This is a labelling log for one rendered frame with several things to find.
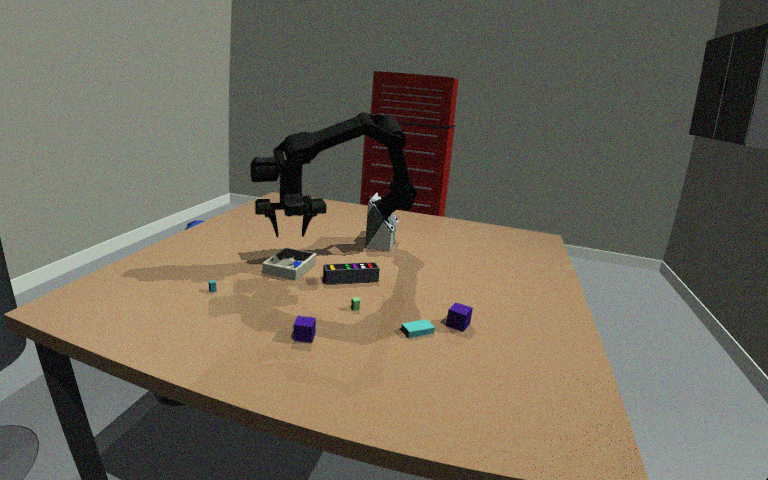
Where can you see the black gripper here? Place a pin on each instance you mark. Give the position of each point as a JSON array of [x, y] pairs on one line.
[[264, 207]]

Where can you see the teal flat rectangular block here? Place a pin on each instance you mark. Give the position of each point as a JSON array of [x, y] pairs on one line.
[[417, 328]]

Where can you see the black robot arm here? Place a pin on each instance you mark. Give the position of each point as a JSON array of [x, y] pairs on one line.
[[302, 147]]

